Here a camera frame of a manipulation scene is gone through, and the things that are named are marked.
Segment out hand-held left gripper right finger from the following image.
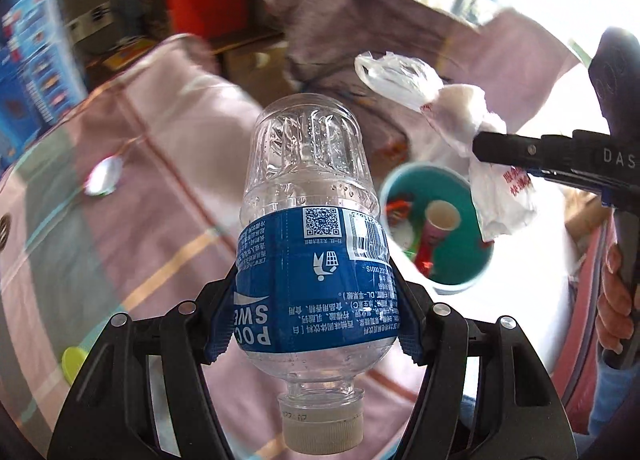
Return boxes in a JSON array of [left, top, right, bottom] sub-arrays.
[[387, 260, 576, 460]]

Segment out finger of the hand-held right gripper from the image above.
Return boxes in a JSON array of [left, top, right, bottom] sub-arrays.
[[527, 169, 613, 205], [472, 132, 576, 173]]

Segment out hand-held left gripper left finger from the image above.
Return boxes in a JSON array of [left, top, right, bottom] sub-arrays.
[[47, 265, 241, 460]]

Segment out white plastic bag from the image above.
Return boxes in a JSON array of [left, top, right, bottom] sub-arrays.
[[355, 50, 538, 242]]

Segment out teal trash bin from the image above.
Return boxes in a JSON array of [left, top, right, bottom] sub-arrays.
[[379, 162, 496, 295]]

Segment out clear bottle with blue label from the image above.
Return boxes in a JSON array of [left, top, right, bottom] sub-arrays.
[[235, 94, 401, 456]]

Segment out person's right hand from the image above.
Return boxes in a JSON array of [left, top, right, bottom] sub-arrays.
[[596, 242, 636, 353]]

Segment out pink sheet with yellow stripe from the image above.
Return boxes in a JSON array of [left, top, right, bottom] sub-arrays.
[[400, 10, 586, 141]]

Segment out red paper cup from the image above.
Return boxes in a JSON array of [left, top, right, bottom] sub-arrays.
[[414, 200, 461, 265]]

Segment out pink striped blanket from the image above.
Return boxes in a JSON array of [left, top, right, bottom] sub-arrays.
[[0, 34, 451, 460]]

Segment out pink-red suitcase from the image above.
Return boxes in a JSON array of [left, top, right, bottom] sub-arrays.
[[560, 215, 621, 411]]

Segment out yellow-green bottle cap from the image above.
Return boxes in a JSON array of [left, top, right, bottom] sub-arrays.
[[61, 347, 87, 383]]

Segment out metal spoon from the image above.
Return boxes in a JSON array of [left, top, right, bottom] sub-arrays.
[[82, 137, 146, 197]]

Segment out grey-brown knit cloth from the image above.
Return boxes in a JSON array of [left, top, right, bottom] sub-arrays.
[[245, 0, 451, 90]]

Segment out person's blue jeans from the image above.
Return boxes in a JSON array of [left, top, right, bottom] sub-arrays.
[[587, 365, 640, 451]]

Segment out wooden drawer cabinet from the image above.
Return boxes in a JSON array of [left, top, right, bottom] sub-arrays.
[[210, 30, 291, 90]]

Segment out blue wall poster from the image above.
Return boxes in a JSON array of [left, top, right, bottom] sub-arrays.
[[0, 0, 86, 161]]

